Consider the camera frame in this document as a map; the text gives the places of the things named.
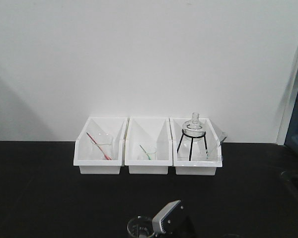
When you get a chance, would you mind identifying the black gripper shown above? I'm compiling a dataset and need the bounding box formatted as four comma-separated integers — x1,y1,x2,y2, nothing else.
161,216,196,238

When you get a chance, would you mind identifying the clear graduated glass beaker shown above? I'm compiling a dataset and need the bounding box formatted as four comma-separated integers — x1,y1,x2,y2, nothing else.
127,216,155,238

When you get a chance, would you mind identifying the small glass beaker in bin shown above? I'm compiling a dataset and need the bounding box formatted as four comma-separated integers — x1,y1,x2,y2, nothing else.
138,145,157,161

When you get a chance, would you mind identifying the large glass beaker in bin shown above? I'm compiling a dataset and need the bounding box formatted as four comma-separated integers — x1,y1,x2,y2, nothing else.
91,133,113,161

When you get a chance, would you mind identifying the right white plastic bin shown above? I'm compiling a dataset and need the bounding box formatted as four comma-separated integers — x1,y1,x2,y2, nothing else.
169,118,223,176

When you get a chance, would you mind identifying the white plastic bin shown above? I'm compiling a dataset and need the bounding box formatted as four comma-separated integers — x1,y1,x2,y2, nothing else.
74,117,128,175
125,118,173,175
169,118,223,176

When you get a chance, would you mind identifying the middle white plastic bin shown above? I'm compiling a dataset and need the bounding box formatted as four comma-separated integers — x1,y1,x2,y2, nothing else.
125,118,173,175

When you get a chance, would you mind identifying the round glass flask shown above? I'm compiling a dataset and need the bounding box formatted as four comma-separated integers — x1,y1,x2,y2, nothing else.
182,113,206,137

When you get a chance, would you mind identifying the left white plastic bin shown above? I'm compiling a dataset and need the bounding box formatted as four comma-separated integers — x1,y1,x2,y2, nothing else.
74,117,128,175

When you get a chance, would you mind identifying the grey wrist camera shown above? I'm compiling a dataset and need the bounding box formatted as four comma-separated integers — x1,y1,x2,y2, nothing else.
152,200,186,234

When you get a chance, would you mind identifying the black wire tripod stand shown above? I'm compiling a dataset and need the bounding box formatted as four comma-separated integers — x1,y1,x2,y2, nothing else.
176,129,208,161

